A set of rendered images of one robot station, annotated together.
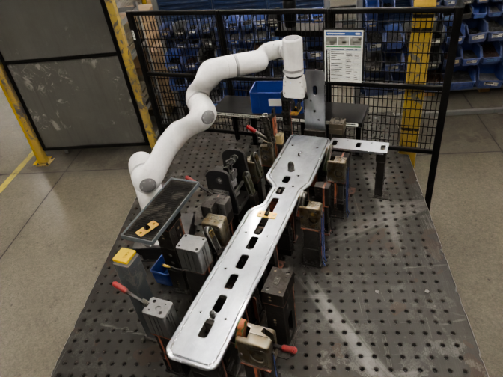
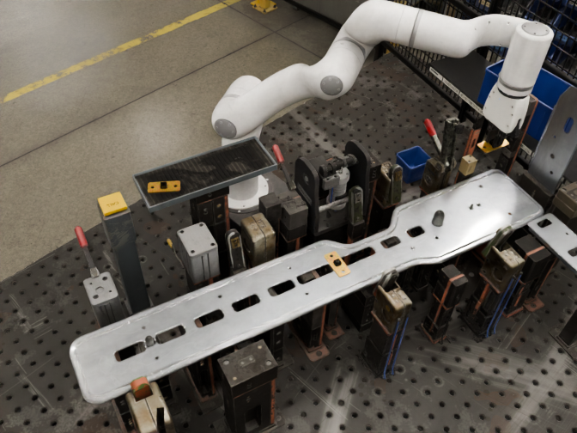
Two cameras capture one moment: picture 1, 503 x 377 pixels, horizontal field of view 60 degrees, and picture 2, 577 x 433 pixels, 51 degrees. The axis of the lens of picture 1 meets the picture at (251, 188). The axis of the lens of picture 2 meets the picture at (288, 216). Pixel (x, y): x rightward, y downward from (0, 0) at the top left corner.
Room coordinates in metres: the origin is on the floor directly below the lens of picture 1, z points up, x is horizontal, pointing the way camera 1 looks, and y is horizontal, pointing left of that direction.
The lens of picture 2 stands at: (0.46, -0.50, 2.29)
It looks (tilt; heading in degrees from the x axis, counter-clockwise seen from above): 47 degrees down; 33
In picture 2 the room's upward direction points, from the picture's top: 2 degrees clockwise
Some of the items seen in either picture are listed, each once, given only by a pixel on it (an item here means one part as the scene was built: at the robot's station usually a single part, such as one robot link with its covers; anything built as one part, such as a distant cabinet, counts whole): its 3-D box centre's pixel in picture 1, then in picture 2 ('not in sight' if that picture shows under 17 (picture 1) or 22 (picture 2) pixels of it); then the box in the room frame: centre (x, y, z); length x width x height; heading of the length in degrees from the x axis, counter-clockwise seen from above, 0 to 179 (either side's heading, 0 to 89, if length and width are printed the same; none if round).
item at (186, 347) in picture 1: (266, 218); (331, 270); (1.37, -0.05, 1.00); 1.38 x 0.22 x 0.02; 153
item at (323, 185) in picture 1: (323, 209); (444, 306); (1.56, -0.32, 0.84); 0.11 x 0.08 x 0.29; 63
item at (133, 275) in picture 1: (142, 298); (127, 260); (1.11, 0.47, 0.92); 0.08 x 0.08 x 0.44; 63
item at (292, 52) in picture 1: (292, 52); (526, 52); (1.81, -0.26, 1.53); 0.09 x 0.08 x 0.13; 15
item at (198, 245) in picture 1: (201, 279); (203, 285); (1.17, 0.25, 0.90); 0.13 x 0.10 x 0.41; 63
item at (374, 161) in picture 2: not in sight; (360, 208); (1.69, 0.04, 0.91); 0.07 x 0.05 x 0.42; 63
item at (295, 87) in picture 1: (294, 84); (507, 104); (1.80, -0.26, 1.38); 0.10 x 0.07 x 0.11; 63
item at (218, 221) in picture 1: (221, 253); (258, 270); (1.32, 0.16, 0.89); 0.13 x 0.11 x 0.38; 63
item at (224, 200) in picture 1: (225, 231); (290, 245); (1.45, 0.14, 0.89); 0.13 x 0.11 x 0.38; 63
